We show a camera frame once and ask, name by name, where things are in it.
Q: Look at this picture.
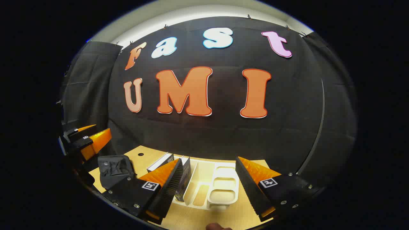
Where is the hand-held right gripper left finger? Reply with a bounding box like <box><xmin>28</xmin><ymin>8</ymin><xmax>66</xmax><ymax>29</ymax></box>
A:
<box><xmin>102</xmin><ymin>158</ymin><xmax>185</xmax><ymax>226</ymax></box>

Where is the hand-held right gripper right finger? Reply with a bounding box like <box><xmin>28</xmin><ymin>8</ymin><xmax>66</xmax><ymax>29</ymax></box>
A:
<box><xmin>235</xmin><ymin>156</ymin><xmax>321</xmax><ymax>222</ymax></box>

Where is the dark cover book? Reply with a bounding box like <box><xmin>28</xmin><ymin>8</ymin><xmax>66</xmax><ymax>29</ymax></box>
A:
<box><xmin>174</xmin><ymin>157</ymin><xmax>191</xmax><ymax>202</ymax></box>

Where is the white bookshelf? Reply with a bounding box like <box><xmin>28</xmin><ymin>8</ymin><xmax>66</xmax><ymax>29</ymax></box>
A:
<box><xmin>174</xmin><ymin>157</ymin><xmax>240</xmax><ymax>211</ymax></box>

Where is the portrait cover book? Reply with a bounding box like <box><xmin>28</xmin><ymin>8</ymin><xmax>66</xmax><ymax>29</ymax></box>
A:
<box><xmin>146</xmin><ymin>153</ymin><xmax>175</xmax><ymax>173</ymax></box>

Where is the black schoolbag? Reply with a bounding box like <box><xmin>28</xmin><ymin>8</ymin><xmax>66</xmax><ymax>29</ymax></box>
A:
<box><xmin>97</xmin><ymin>155</ymin><xmax>136</xmax><ymax>190</ymax></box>

